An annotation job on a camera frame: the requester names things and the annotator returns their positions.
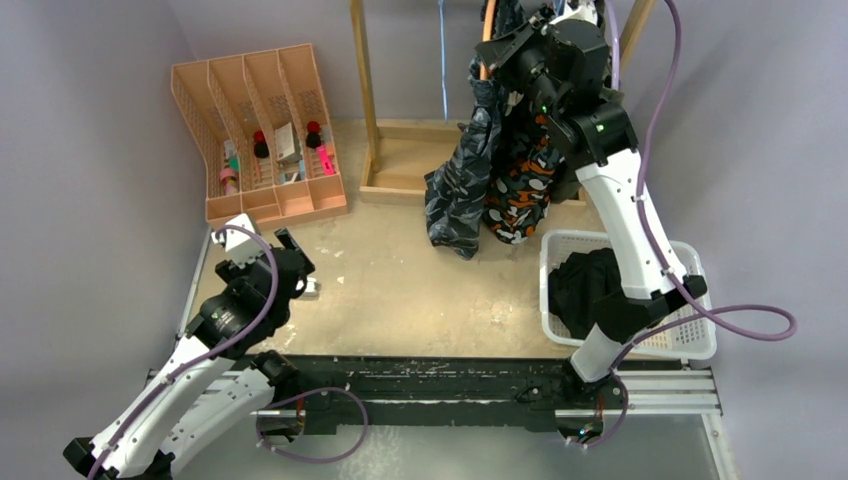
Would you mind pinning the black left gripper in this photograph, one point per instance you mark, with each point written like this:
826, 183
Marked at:
234, 274

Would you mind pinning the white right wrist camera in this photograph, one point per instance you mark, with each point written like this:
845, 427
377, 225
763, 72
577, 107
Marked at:
583, 10

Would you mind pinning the white plastic laundry basket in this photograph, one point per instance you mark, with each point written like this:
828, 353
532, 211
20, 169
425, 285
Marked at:
694, 340

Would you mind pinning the grey leaf pattern shorts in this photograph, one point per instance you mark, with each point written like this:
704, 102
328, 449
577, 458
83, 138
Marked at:
455, 191

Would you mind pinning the white box in organizer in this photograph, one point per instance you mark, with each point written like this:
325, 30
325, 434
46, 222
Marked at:
287, 143

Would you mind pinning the light blue hanger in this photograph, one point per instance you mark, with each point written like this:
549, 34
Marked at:
443, 60

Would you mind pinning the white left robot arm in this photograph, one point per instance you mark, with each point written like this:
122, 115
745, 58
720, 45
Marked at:
164, 426

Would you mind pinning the orange hanger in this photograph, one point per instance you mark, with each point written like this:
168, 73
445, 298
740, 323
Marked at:
489, 14

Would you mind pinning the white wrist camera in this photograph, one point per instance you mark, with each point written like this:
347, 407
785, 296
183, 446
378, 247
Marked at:
238, 246
583, 10

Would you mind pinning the red black item right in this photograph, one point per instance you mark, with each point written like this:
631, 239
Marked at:
314, 137

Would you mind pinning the red black item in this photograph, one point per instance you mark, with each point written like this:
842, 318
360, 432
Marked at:
260, 146
314, 137

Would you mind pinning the orange camouflage shorts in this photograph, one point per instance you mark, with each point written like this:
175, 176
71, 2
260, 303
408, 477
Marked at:
524, 168

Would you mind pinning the red black item left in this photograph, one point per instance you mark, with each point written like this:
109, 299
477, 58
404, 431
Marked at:
260, 146

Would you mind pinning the orange plastic file organizer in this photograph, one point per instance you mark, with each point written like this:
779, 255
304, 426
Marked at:
261, 123

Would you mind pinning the wooden clothes rack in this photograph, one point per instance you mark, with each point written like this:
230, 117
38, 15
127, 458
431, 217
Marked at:
399, 152

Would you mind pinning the black shorts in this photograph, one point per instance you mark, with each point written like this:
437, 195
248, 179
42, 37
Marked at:
577, 283

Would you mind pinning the dark olive green shorts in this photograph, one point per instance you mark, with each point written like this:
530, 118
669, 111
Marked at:
566, 187

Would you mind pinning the purple hanger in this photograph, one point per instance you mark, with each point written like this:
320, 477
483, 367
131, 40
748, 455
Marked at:
611, 21

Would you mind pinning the pink tape roll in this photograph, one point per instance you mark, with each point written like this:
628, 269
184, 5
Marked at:
228, 177

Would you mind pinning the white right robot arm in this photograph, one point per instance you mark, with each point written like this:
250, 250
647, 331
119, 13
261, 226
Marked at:
561, 66

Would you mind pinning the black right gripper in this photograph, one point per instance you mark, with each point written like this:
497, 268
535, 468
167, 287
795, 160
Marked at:
502, 55

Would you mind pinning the pink marker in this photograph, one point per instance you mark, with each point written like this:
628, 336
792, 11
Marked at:
326, 162

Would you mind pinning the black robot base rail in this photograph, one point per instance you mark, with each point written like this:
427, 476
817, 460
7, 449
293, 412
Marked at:
438, 392

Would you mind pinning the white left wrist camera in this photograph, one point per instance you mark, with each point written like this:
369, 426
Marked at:
238, 246

